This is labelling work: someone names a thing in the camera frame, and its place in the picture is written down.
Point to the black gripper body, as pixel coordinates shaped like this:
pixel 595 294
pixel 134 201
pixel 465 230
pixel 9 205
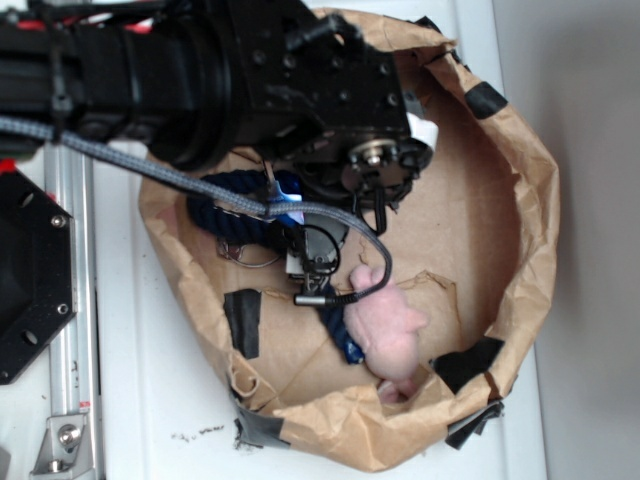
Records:
pixel 321 99

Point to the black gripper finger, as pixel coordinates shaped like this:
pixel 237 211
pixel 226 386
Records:
pixel 313 257

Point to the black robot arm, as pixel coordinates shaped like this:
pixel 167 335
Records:
pixel 154 87

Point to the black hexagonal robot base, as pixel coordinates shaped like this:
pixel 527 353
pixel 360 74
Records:
pixel 37 298

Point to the silver key bunch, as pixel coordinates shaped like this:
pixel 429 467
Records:
pixel 248 256

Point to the pink plush toy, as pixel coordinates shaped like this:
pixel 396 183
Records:
pixel 386 328

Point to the brown paper bag bin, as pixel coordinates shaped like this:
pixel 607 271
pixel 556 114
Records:
pixel 473 246

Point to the white plastic tray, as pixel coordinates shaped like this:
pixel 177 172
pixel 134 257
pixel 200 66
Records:
pixel 166 415

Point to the metal corner bracket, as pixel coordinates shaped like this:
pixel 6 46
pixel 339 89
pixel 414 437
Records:
pixel 66 451

